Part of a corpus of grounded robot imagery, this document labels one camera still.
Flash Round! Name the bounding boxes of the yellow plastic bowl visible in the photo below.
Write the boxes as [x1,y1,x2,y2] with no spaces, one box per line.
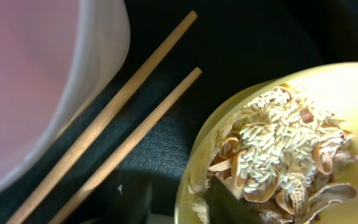
[174,62,358,224]

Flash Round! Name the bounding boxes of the round black serving tray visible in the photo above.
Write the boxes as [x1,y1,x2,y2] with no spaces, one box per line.
[0,0,358,223]

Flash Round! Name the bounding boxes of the wooden chopstick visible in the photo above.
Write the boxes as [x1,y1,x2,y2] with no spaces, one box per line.
[48,67,202,224]
[7,11,197,224]

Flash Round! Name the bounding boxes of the rice and nut shell scraps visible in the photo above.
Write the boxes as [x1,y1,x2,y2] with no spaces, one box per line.
[188,84,358,223]

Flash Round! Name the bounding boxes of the right wooden chopstick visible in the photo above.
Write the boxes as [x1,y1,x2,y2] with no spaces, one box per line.
[48,67,202,224]

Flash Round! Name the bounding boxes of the pink plastic cup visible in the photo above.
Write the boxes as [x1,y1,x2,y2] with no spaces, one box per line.
[0,0,131,192]

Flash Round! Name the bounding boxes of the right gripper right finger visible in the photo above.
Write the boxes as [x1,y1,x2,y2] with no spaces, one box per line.
[204,176,264,224]

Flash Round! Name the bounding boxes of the left wooden chopstick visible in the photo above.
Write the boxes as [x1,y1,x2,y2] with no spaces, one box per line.
[7,11,197,224]

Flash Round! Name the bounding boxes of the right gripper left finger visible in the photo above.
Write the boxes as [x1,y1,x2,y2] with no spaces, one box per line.
[98,180,152,224]

